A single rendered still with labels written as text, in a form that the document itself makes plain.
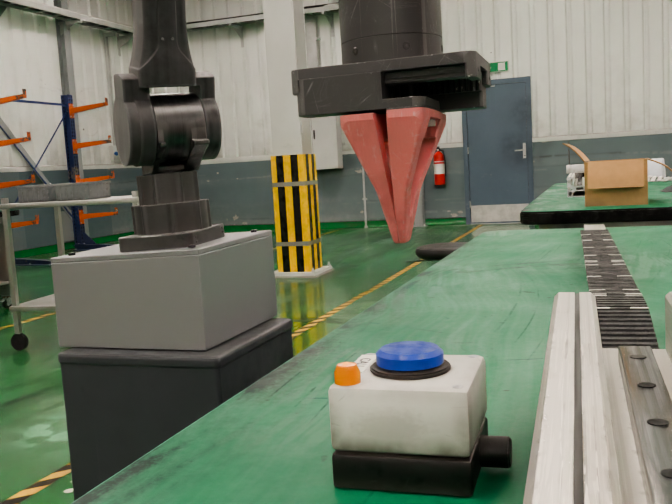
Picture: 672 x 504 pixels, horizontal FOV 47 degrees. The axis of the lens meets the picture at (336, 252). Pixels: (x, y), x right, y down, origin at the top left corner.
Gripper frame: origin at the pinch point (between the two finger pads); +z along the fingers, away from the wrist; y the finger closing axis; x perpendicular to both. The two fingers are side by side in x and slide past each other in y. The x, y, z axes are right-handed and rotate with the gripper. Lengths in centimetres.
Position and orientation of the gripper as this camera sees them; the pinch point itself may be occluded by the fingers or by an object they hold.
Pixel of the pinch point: (401, 227)
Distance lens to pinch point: 44.6
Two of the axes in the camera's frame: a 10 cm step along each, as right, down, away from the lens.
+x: 3.2, -1.2, 9.4
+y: 9.5, -0.3, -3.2
